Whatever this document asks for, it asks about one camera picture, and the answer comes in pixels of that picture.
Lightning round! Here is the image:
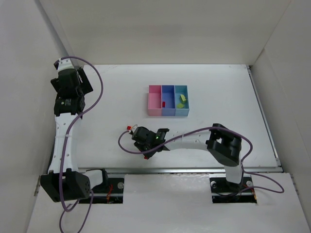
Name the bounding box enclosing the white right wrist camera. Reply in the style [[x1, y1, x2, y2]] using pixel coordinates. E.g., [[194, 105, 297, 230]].
[[128, 124, 138, 135]]

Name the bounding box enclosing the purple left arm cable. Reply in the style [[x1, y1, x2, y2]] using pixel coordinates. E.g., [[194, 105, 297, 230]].
[[53, 56, 105, 233]]

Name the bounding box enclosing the aluminium right rail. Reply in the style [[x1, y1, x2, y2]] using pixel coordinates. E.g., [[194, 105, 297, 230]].
[[246, 66, 282, 167]]

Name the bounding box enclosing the pink plastic bin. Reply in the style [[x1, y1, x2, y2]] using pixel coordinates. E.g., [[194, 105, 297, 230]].
[[147, 85, 162, 117]]

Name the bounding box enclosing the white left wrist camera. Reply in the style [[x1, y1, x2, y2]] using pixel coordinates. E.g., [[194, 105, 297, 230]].
[[53, 58, 74, 72]]

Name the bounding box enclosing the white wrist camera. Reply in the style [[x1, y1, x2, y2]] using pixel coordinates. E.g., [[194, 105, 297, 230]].
[[53, 58, 74, 72], [128, 124, 138, 135]]

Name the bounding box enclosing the aluminium rail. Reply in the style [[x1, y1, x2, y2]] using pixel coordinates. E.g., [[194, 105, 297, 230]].
[[246, 66, 282, 167], [77, 165, 284, 175]]

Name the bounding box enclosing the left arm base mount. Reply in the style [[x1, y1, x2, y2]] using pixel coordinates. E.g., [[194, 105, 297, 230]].
[[92, 177, 124, 204]]

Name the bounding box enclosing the aluminium front rail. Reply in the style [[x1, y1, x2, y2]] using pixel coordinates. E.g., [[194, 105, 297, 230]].
[[77, 165, 284, 175]]

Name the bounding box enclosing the green lego brick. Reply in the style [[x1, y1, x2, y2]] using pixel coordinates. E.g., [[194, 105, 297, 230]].
[[176, 103, 185, 109], [180, 94, 187, 103]]

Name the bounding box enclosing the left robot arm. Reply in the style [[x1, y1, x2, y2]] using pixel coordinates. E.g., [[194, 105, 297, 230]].
[[40, 67, 108, 202]]

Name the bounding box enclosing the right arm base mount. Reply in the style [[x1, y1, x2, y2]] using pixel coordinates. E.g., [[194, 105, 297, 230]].
[[209, 176, 257, 204]]

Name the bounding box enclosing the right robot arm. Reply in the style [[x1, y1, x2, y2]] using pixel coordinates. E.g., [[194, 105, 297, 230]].
[[131, 123, 243, 191]]

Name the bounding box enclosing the light blue plastic bin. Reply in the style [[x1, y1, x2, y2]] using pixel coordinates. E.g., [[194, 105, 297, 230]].
[[174, 85, 190, 117]]

